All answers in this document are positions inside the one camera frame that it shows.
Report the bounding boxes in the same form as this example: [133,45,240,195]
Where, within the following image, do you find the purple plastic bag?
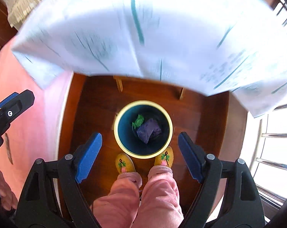
[137,118,162,144]

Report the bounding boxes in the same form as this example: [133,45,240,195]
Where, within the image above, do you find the yellow slipper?
[115,153,136,174]
[154,146,174,168]

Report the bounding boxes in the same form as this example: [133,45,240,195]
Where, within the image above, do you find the metal window grille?
[248,0,287,207]

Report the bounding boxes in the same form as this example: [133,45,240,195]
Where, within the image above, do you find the left yellow slipper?
[115,153,136,174]

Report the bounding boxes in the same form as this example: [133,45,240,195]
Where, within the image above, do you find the green paper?
[132,114,144,130]

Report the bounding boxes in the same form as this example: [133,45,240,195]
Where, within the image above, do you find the wooden table frame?
[113,76,186,100]

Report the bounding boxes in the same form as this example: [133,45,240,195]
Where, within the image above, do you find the pink bed cover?
[0,40,73,197]

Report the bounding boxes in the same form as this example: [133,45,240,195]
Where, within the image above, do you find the round bin with cream rim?
[114,100,173,159]

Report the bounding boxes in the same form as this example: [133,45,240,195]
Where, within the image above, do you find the tree-patterned tablecloth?
[12,0,287,117]

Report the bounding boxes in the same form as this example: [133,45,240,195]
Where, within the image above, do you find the right yellow slipper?
[154,146,174,168]

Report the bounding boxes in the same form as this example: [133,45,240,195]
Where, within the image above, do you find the right pink trouser leg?
[132,165,184,227]

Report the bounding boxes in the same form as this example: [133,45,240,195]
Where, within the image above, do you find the person's left hand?
[0,171,18,211]

